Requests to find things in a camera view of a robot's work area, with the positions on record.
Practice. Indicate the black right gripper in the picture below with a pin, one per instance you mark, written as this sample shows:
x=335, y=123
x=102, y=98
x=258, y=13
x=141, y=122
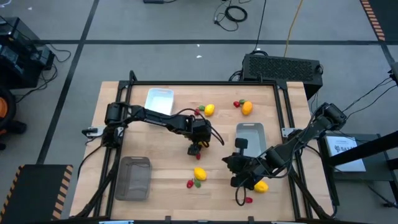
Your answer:
x=250, y=170

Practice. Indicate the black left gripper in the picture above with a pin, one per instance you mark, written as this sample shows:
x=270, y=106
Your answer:
x=200, y=129

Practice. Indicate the red toy pepper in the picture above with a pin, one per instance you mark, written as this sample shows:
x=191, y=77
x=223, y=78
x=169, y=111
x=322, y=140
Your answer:
x=196, y=111
x=248, y=200
x=190, y=183
x=198, y=156
x=236, y=104

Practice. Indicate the yellow toy lemon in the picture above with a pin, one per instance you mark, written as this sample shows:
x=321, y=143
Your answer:
x=261, y=187
x=200, y=173
x=209, y=109

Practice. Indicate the green toy pepper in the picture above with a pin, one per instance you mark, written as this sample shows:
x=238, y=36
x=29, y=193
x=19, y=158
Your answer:
x=201, y=107
x=242, y=101
x=197, y=184

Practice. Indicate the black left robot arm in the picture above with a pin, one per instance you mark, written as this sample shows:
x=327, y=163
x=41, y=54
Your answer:
x=155, y=118

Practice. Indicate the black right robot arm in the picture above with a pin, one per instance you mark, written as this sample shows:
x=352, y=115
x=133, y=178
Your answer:
x=298, y=143

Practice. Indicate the light grey plastic basket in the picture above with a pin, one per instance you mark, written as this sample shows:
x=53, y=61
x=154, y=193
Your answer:
x=255, y=137

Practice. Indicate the white plastic basket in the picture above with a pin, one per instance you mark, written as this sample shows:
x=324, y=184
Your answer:
x=159, y=99

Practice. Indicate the dark grey plastic basket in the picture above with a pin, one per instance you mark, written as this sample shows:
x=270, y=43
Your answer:
x=133, y=180

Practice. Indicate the black computer case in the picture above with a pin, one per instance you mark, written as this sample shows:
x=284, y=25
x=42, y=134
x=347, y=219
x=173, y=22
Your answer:
x=280, y=70

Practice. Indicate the white printed paper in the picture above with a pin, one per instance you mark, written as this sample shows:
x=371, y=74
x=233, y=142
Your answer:
x=345, y=155

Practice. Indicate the black stand beam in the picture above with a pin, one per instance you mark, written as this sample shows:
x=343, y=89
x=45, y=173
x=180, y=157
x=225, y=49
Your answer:
x=367, y=147

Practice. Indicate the black side table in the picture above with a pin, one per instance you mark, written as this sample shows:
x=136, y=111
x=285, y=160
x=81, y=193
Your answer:
x=376, y=169

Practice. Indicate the orange and black wheel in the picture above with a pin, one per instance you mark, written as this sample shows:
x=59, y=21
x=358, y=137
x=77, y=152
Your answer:
x=6, y=121

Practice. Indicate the black equipment rack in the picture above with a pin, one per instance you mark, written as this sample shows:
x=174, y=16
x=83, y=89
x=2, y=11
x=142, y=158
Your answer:
x=18, y=56

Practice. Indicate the grey metal bracket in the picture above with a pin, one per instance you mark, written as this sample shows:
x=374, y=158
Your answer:
x=287, y=132
x=96, y=130

